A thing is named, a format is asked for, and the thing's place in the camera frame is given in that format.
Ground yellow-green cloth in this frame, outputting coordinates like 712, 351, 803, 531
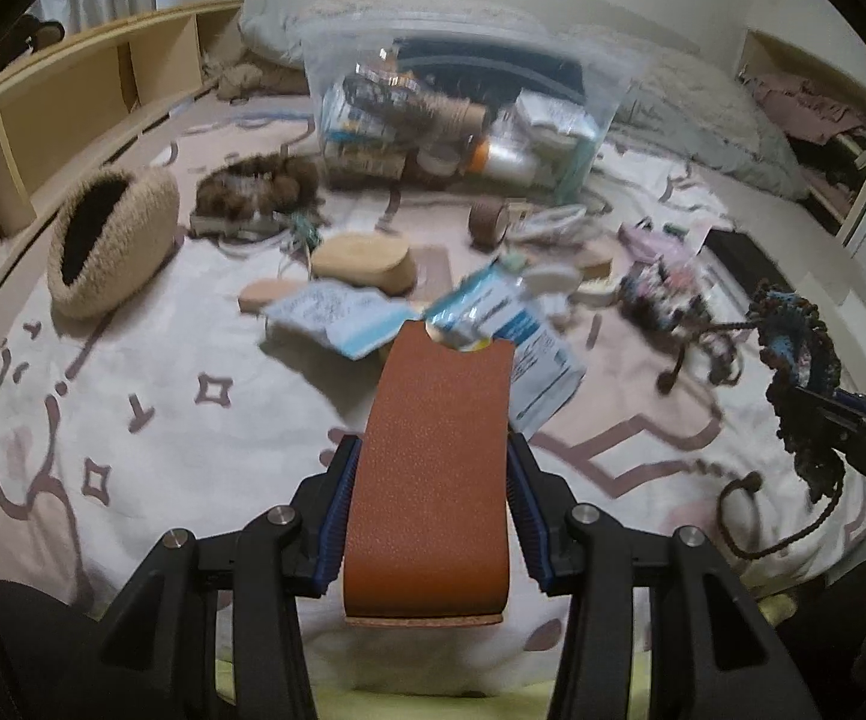
211, 589, 798, 720

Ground white printed sachet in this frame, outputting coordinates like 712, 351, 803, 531
260, 281, 415, 359
508, 315, 588, 436

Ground grey duvet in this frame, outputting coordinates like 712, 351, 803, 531
241, 7, 813, 200

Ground beige textured pillow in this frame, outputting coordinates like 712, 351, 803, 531
575, 26, 749, 128
290, 0, 554, 35

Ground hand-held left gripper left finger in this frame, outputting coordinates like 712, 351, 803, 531
98, 431, 362, 720

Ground beige fuzzy basket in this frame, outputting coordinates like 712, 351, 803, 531
46, 165, 180, 320

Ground beige fuzzy blanket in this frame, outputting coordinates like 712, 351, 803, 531
208, 60, 306, 102

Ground tan wooden block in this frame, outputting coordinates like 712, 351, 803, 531
311, 232, 415, 295

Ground small green clip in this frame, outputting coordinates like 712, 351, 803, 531
286, 214, 325, 248

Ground brown fur piece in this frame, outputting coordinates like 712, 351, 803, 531
193, 154, 325, 230

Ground clear plastic storage box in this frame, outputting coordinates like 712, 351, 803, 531
293, 15, 659, 203

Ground dark crocheted pouch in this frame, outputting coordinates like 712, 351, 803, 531
718, 281, 846, 563

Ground pink packet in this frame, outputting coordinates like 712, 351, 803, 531
620, 225, 693, 263

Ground brown tape roll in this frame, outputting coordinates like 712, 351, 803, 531
469, 199, 509, 247

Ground white round case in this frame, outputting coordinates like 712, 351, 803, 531
526, 266, 580, 295

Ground pink clothes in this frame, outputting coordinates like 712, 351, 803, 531
748, 71, 866, 158

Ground brown leather case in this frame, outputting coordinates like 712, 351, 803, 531
343, 319, 515, 627

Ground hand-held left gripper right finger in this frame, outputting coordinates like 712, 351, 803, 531
506, 431, 783, 720

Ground clear plastic pouch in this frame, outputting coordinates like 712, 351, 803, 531
508, 201, 591, 242

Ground black flat pad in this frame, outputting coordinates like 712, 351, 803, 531
703, 229, 775, 301

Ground wooden shelf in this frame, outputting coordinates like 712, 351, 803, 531
0, 0, 246, 241

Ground black cap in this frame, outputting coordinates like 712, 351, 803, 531
23, 15, 66, 53

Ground dark patterned scrunchie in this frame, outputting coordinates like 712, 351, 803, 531
616, 259, 711, 391

